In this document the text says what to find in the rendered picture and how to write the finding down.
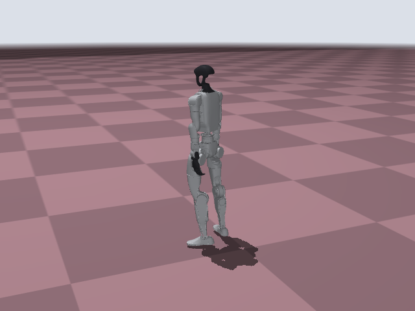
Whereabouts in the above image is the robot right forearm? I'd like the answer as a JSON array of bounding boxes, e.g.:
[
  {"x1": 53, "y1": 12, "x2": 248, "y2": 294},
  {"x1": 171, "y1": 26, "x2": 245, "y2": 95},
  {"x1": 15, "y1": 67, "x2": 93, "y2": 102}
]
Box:
[{"x1": 212, "y1": 122, "x2": 221, "y2": 144}]

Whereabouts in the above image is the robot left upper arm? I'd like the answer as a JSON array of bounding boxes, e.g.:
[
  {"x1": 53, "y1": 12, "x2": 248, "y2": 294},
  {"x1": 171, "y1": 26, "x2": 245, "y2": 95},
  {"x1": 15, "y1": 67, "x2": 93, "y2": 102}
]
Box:
[{"x1": 188, "y1": 95, "x2": 202, "y2": 132}]

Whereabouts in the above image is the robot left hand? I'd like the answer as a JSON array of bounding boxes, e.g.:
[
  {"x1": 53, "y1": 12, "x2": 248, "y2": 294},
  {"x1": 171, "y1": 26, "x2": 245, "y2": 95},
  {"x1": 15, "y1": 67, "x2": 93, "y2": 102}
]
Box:
[{"x1": 191, "y1": 152, "x2": 204, "y2": 176}]

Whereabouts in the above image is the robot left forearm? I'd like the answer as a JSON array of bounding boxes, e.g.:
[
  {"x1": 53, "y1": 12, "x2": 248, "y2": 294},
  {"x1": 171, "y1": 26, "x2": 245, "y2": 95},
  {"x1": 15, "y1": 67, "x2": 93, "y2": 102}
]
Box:
[{"x1": 188, "y1": 124, "x2": 200, "y2": 157}]

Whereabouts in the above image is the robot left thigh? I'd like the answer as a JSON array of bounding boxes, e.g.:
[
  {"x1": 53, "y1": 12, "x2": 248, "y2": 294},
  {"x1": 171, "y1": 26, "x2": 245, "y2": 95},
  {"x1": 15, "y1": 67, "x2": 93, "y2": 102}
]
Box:
[{"x1": 187, "y1": 148, "x2": 209, "y2": 203}]

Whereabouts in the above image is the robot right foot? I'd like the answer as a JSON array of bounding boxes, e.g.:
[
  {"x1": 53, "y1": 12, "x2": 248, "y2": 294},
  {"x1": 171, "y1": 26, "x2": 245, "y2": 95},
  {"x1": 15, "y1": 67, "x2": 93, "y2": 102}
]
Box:
[{"x1": 213, "y1": 225, "x2": 228, "y2": 236}]

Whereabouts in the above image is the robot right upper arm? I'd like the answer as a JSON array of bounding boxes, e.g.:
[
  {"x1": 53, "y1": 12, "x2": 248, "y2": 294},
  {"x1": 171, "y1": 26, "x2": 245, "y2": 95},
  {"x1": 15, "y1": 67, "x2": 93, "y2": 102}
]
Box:
[{"x1": 218, "y1": 91, "x2": 223, "y2": 123}]

